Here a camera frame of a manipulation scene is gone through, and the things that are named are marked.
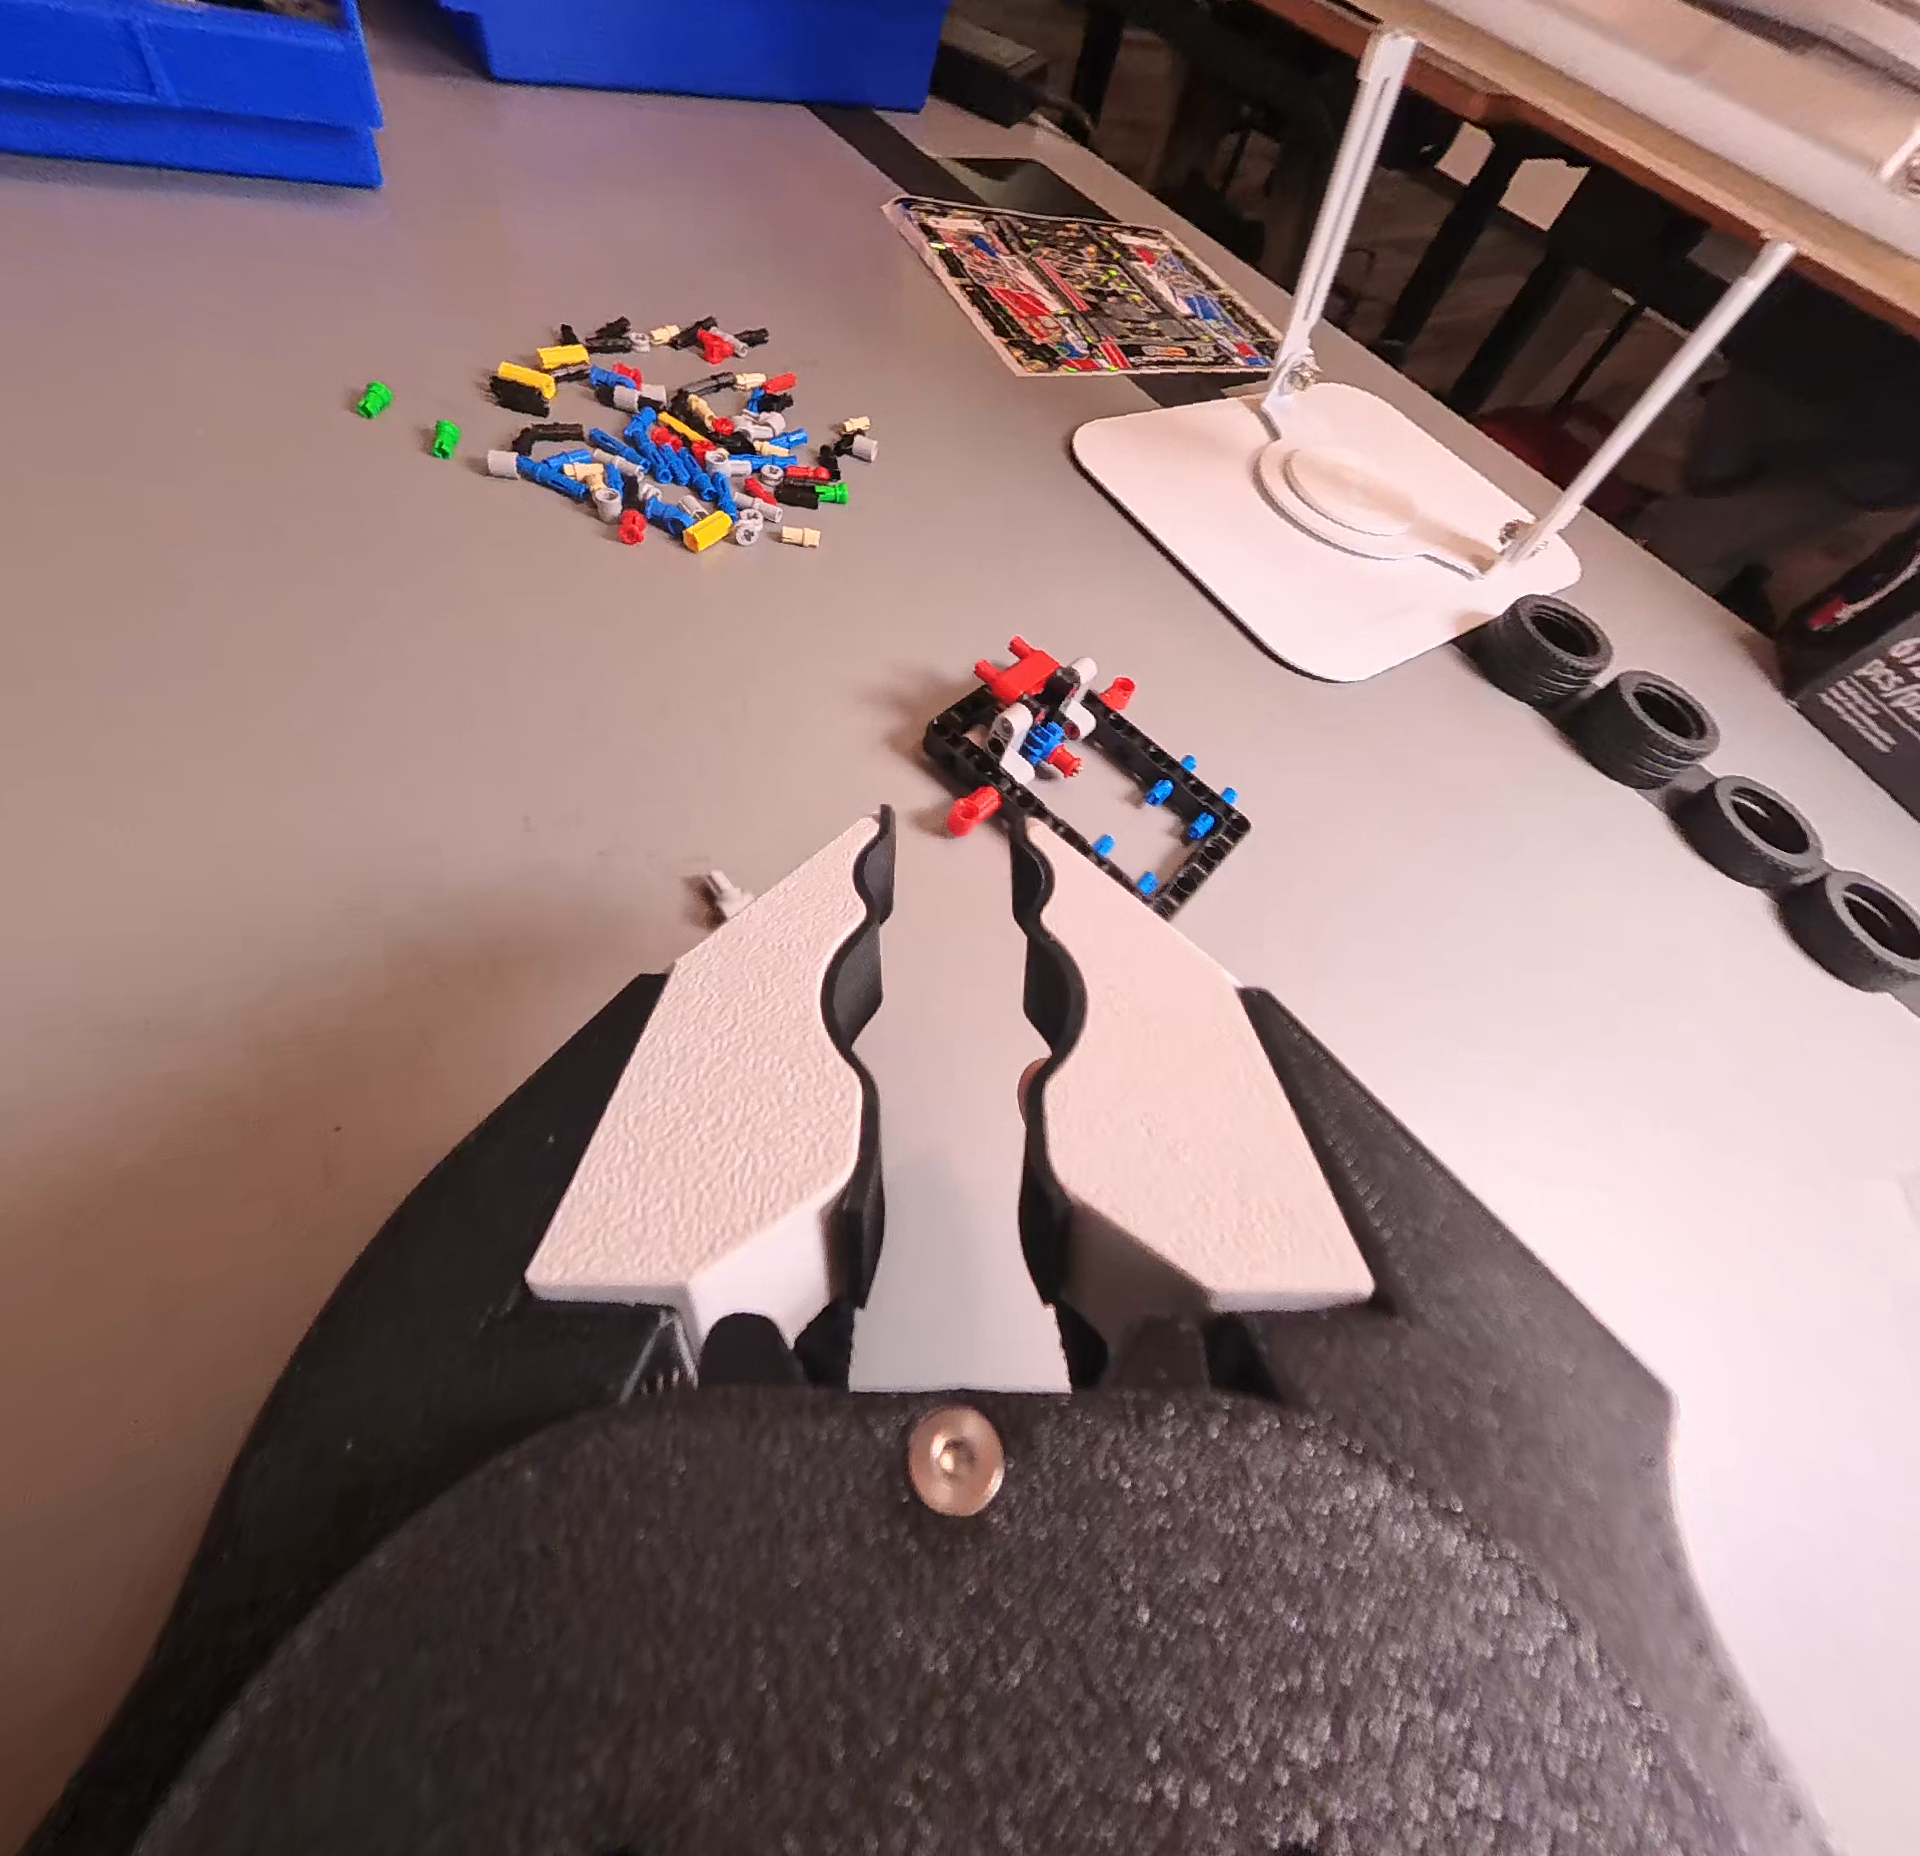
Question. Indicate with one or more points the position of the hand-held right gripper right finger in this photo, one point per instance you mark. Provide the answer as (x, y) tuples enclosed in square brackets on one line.
[(1185, 1122)]

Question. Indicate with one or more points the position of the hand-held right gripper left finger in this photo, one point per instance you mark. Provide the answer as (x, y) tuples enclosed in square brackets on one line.
[(721, 1108)]

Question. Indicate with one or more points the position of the small grey lego piece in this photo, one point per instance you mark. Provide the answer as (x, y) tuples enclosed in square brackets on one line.
[(726, 894)]

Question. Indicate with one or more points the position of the pile of colourful lego pieces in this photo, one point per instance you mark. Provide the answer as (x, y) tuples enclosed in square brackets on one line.
[(675, 439)]

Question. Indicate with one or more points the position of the red lego pin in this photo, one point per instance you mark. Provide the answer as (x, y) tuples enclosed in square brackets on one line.
[(974, 810)]

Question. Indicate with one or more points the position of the black rubber toy tire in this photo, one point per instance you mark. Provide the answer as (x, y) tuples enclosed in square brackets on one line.
[(1644, 731), (1538, 648), (1862, 933), (1748, 832)]

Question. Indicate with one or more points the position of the black cardboard box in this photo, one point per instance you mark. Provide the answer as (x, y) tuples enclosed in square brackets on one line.
[(1868, 716)]

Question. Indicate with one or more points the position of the colourful sticker sheet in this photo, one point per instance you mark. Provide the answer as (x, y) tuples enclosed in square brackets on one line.
[(1079, 289)]

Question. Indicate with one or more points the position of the wooden table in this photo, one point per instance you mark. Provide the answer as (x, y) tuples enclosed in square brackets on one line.
[(1651, 131)]

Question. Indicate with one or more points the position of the blue plastic storage bin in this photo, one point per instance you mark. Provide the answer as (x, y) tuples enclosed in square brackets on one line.
[(675, 11), (179, 69)]

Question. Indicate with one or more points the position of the black lego frame assembly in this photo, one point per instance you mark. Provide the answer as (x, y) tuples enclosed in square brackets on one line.
[(984, 737)]

